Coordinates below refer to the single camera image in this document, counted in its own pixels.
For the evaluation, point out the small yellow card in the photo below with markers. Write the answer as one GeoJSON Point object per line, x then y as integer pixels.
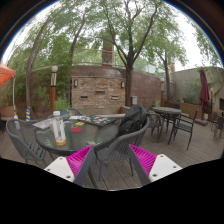
{"type": "Point", "coordinates": [79, 123]}

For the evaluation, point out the grey woven patio chair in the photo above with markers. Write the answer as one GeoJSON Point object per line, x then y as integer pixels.
{"type": "Point", "coordinates": [123, 146]}
{"type": "Point", "coordinates": [76, 111]}
{"type": "Point", "coordinates": [23, 140]}

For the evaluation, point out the round dark patio table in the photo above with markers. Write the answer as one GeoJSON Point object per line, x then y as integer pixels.
{"type": "Point", "coordinates": [166, 111]}

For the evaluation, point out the yellow blue striped post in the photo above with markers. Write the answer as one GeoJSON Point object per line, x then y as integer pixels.
{"type": "Point", "coordinates": [28, 114]}

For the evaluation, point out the forked dark-trunk tree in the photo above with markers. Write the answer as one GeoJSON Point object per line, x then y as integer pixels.
{"type": "Point", "coordinates": [128, 83]}

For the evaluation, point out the clear plastic bottle white cap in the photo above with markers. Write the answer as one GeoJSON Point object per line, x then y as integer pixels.
{"type": "Point", "coordinates": [59, 130]}

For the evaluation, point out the green plant in teal pot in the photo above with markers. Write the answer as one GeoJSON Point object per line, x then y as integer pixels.
{"type": "Point", "coordinates": [62, 104]}

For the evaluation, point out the closed dark red umbrella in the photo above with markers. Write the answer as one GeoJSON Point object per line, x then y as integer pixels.
{"type": "Point", "coordinates": [204, 88]}

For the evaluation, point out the black backpack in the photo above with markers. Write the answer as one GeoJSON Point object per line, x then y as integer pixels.
{"type": "Point", "coordinates": [132, 120]}

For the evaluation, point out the black metal patio chair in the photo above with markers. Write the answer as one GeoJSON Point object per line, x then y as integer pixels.
{"type": "Point", "coordinates": [185, 126]}

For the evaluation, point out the grey laptop with stickers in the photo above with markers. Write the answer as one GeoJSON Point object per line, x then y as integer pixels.
{"type": "Point", "coordinates": [42, 124]}

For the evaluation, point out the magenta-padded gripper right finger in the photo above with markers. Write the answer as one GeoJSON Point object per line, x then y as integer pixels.
{"type": "Point", "coordinates": [145, 160]}

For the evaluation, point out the flat round red coaster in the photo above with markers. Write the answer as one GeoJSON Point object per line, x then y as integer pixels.
{"type": "Point", "coordinates": [76, 130]}

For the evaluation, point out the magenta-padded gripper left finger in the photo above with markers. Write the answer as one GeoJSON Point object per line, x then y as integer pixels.
{"type": "Point", "coordinates": [78, 161]}

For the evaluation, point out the dark board with stickers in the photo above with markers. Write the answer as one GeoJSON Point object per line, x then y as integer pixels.
{"type": "Point", "coordinates": [96, 120]}

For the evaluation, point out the wooden lamp post white globe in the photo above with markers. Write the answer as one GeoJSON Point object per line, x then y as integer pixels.
{"type": "Point", "coordinates": [53, 90]}

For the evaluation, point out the orange patio umbrella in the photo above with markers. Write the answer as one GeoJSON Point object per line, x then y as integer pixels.
{"type": "Point", "coordinates": [6, 75]}

